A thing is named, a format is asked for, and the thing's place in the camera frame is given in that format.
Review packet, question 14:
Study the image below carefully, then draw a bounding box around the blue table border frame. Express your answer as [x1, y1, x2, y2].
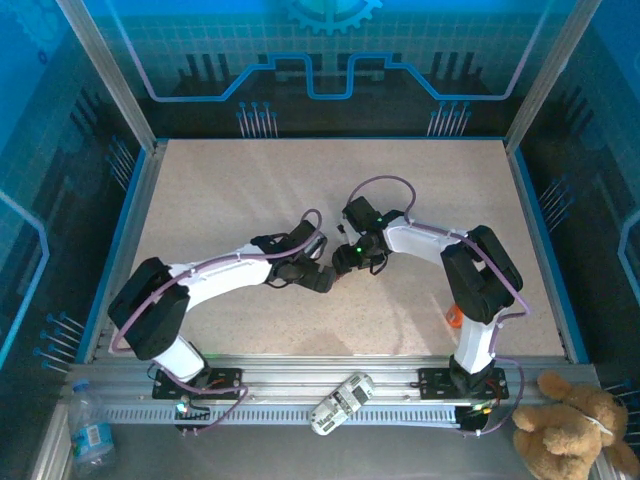
[74, 134, 590, 365]

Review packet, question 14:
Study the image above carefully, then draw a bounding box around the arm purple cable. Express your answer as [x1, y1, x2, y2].
[343, 175, 531, 439]
[108, 208, 324, 437]

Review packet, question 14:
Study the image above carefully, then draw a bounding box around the long aluminium frame rail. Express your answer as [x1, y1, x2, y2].
[64, 353, 601, 404]

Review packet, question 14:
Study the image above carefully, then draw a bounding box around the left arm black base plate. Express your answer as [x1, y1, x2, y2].
[152, 367, 245, 401]

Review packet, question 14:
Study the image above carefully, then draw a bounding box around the black controller board with LED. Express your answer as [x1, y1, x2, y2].
[457, 403, 494, 435]
[173, 397, 212, 435]

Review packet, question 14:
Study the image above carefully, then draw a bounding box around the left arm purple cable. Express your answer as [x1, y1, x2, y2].
[108, 208, 324, 437]

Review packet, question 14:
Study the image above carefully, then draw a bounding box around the aluminium side rail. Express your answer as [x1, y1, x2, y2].
[92, 141, 170, 362]

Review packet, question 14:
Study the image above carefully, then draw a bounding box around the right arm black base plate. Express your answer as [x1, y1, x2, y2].
[417, 367, 510, 400]

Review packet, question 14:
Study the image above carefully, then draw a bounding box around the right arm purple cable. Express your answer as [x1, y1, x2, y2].
[343, 175, 531, 439]

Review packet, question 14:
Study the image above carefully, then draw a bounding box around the grey slotted cable duct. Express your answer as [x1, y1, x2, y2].
[102, 403, 464, 426]

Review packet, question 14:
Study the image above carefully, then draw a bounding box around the brown teddy bear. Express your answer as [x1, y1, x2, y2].
[512, 370, 640, 480]

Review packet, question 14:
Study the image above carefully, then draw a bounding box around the clear plastic water bottle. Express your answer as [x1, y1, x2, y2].
[67, 378, 117, 476]

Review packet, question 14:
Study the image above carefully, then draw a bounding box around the aluminium frame post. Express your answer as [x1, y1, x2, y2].
[54, 0, 169, 156]
[27, 402, 74, 480]
[592, 447, 626, 480]
[504, 0, 601, 154]

